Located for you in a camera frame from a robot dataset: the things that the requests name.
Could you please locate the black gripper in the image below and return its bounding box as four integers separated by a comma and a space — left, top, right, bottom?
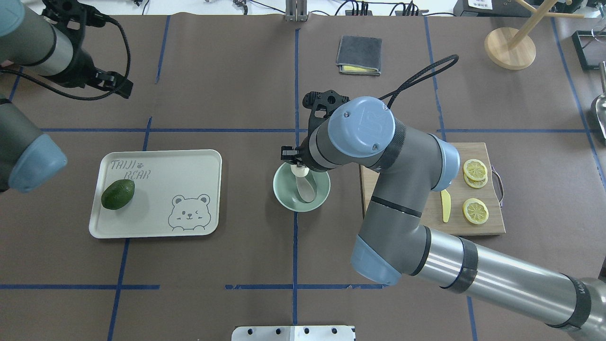
280, 90, 350, 168

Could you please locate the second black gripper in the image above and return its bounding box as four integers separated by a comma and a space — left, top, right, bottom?
43, 0, 134, 99

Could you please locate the white ceramic spoon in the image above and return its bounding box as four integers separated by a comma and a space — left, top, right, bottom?
290, 164, 316, 203

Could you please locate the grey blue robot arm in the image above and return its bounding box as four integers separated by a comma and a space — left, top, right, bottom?
281, 90, 606, 341

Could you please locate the second grey blue robot arm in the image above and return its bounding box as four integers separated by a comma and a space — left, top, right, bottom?
1, 0, 134, 193

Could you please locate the light green bowl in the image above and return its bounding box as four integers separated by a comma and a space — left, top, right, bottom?
273, 163, 331, 212

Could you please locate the grey folded cloth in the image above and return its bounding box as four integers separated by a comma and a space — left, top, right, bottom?
336, 36, 383, 76

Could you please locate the cream bear serving tray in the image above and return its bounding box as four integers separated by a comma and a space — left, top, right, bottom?
89, 149, 223, 238

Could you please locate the yellow plastic knife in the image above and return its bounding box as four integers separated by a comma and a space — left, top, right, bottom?
441, 189, 452, 223

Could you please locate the upper lemon slice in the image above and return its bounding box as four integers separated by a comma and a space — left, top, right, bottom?
463, 158, 488, 181

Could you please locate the lemon slice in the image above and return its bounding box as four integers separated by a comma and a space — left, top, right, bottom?
462, 198, 489, 225
463, 158, 488, 181

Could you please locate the wooden cutting board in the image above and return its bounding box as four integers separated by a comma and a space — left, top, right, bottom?
358, 143, 506, 237

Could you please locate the middle lemon slice underneath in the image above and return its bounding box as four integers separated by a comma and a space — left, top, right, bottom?
463, 175, 488, 188

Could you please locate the green avocado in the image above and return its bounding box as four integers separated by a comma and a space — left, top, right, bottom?
101, 179, 135, 211

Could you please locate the lower lemon slice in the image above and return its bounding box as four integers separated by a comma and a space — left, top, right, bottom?
462, 198, 489, 225

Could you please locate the wooden stand with round base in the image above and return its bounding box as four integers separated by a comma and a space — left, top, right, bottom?
483, 0, 585, 71

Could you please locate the metal scoop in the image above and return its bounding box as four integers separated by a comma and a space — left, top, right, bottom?
589, 61, 606, 144

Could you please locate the black tray at edge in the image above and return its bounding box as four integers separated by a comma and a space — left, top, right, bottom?
571, 30, 606, 71

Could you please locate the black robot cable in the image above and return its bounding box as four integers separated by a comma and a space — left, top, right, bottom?
379, 54, 460, 108

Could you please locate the grey metal mounting post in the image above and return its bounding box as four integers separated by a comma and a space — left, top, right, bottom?
284, 0, 309, 22

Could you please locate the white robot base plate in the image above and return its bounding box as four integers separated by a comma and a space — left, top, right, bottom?
231, 324, 356, 341

